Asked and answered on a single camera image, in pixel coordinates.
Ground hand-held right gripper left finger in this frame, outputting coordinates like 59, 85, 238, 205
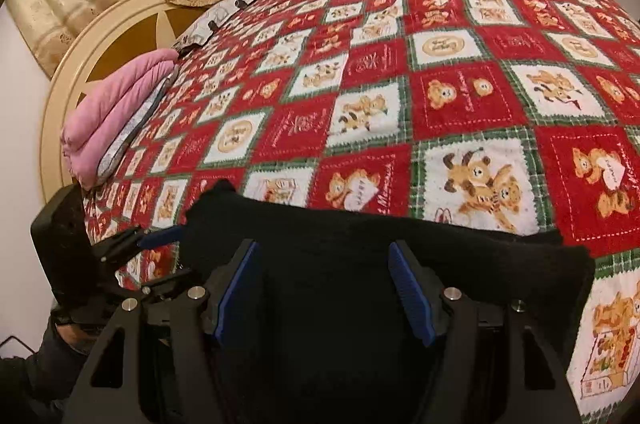
60, 239, 264, 424

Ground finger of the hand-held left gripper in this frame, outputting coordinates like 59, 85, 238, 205
116, 267, 194, 298
101, 226, 185, 263

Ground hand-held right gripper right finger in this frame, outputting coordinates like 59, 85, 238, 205
387, 239, 576, 424

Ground black pants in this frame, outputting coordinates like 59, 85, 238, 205
182, 179, 597, 424

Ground person's left forearm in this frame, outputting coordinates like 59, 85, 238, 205
0, 314, 103, 424

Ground grey floral pillow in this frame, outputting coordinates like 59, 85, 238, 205
95, 64, 182, 185

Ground folded pink blanket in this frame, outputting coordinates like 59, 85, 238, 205
61, 48, 181, 191

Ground cream round headboard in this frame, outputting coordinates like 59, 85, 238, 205
40, 0, 211, 205

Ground red checkered printed quilt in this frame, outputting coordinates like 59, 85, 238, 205
82, 0, 640, 424

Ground white printed pillow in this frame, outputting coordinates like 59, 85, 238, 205
175, 0, 261, 57

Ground thin black cable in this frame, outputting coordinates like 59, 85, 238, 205
0, 335, 27, 361

